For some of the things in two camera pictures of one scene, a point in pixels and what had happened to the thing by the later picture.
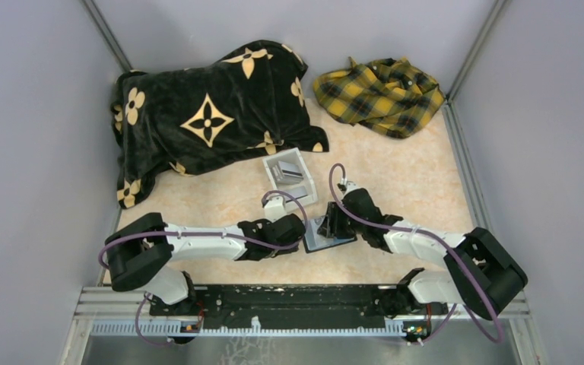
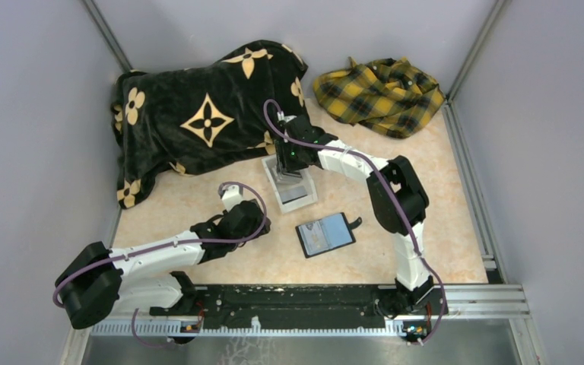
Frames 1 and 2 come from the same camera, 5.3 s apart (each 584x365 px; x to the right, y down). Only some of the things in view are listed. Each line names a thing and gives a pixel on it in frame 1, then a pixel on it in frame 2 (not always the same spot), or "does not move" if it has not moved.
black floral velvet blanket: [175, 119] does not move
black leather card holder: [313, 242] does not move
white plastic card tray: [290, 179] does not move
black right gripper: [331, 225] -> [281, 147]
